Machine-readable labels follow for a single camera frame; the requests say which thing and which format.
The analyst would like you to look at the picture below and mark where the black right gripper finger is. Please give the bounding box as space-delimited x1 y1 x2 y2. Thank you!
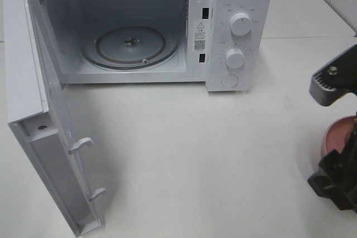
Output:
307 127 356 211

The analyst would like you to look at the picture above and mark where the pink round plate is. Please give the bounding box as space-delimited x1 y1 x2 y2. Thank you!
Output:
321 115 356 157

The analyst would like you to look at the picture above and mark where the round white door button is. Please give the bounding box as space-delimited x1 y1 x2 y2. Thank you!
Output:
221 74 239 88

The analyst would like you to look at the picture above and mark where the white dial knob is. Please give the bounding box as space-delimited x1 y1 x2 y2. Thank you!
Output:
225 48 245 69
229 11 252 36

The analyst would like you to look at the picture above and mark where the white microwave oven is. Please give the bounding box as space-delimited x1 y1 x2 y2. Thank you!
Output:
42 0 270 91

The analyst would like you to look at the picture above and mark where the white warning label sticker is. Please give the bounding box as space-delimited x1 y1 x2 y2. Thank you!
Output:
192 20 208 52

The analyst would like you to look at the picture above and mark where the glass microwave turntable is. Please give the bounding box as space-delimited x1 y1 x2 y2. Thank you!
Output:
81 26 181 70

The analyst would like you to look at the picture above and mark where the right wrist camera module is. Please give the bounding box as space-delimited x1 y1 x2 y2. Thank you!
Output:
309 45 356 106

